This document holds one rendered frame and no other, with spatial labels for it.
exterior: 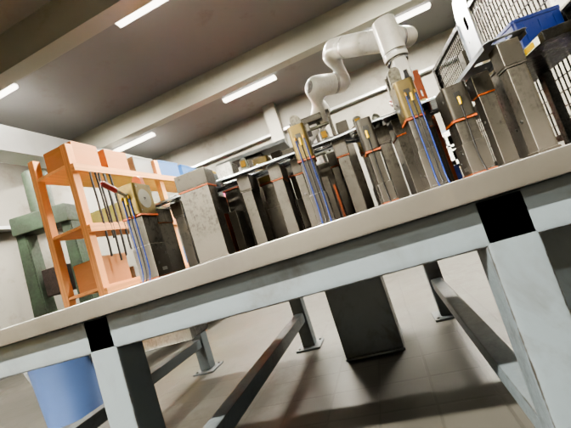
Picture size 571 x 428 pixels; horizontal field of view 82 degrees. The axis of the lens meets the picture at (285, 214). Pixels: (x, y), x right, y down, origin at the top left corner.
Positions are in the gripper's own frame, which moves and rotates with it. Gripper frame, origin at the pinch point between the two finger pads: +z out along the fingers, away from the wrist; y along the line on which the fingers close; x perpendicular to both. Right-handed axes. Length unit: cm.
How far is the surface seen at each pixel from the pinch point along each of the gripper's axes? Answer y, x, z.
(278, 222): -17, -63, 24
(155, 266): 18, -103, 28
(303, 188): -3.7, -46.6, 16.0
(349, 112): -659, 40, -211
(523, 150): 7.3, 23.6, 29.5
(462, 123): 17.3, 6.3, 16.6
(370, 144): 15.7, -20.1, 12.9
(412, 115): 20.1, -6.7, 9.9
